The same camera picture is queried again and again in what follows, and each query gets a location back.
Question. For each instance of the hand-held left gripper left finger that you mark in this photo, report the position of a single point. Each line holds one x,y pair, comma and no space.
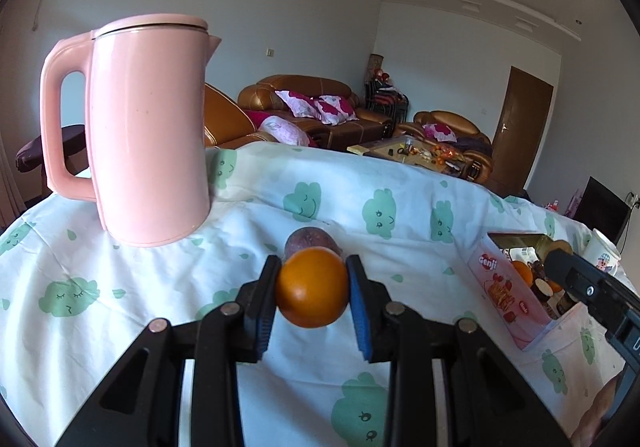
261,327

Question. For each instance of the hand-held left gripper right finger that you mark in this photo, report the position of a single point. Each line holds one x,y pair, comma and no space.
360,312

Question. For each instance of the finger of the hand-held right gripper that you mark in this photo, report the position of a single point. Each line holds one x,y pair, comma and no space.
575,277

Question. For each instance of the orange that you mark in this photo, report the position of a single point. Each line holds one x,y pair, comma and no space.
312,289
522,273

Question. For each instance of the pink cardboard snack box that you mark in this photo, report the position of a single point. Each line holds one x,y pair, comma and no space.
500,292

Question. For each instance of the person's right forearm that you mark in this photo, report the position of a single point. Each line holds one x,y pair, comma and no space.
595,412

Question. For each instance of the white cartoon paper cup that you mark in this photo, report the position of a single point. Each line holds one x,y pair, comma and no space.
597,252

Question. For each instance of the black television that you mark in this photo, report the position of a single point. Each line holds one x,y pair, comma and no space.
600,209

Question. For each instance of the pink package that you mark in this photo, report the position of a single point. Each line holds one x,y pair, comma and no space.
575,203

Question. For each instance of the purple passion fruit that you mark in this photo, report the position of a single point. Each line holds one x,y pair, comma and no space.
312,239

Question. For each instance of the white cloud print tablecloth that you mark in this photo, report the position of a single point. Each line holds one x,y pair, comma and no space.
150,287

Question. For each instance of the brown wooden door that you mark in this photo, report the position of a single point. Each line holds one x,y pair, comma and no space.
520,127

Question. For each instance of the cluttered coffee table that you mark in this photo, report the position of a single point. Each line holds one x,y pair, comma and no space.
380,149

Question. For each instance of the brown leather sofa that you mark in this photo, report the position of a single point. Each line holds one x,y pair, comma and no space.
360,129

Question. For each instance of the white magenta flower pillow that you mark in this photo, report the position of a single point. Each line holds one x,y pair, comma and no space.
440,133
297,103
335,109

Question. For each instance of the pale pink cushion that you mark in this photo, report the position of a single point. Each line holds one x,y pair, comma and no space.
284,131

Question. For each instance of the brown leather armchair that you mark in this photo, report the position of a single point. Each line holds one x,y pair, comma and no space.
455,119

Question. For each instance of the brown leather recliner chair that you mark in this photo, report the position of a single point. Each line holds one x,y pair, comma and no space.
225,122

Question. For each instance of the stack of dark chairs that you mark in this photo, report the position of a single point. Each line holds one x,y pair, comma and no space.
387,99

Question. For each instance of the pink electric kettle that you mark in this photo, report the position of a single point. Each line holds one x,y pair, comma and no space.
150,137

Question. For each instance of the tall woven vase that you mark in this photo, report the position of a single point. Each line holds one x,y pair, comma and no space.
376,63

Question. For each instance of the dark maroon chair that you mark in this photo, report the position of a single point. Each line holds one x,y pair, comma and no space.
45,147

